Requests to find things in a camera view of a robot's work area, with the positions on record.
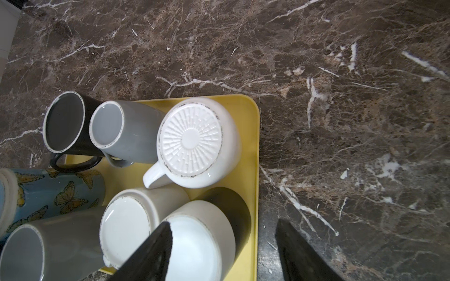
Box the tall grey mug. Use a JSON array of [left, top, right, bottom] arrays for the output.
[[1, 206, 105, 281]]

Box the blue butterfly mug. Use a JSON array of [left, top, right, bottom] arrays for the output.
[[1, 168, 105, 245]]

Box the small grey mug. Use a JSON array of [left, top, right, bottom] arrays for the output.
[[89, 101, 165, 168]]

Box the black mug white bottom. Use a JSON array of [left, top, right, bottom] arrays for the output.
[[165, 187, 251, 281]]

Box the white ribbed-bottom mug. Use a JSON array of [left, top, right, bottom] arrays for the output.
[[143, 97, 242, 189]]

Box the yellow plastic tray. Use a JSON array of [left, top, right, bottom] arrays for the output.
[[95, 94, 260, 281]]

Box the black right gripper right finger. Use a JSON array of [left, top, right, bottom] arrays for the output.
[[275, 219, 343, 281]]

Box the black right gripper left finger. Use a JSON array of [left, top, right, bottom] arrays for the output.
[[109, 221, 173, 281]]

